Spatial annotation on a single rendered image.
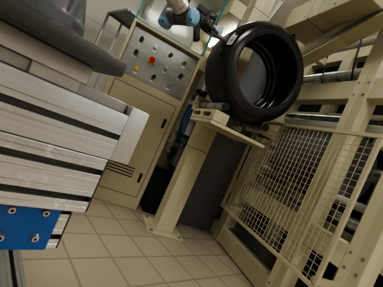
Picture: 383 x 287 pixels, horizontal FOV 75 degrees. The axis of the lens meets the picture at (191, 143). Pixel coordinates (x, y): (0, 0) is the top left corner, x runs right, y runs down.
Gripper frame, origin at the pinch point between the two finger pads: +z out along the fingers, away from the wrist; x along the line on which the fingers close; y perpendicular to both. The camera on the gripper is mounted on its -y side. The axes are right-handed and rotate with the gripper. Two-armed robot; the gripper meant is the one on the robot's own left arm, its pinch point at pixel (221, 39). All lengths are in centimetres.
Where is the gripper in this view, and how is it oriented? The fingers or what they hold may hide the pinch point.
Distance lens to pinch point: 147.9
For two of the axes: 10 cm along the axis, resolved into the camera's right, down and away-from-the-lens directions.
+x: -3.1, -1.6, 9.4
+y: 5.0, -8.7, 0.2
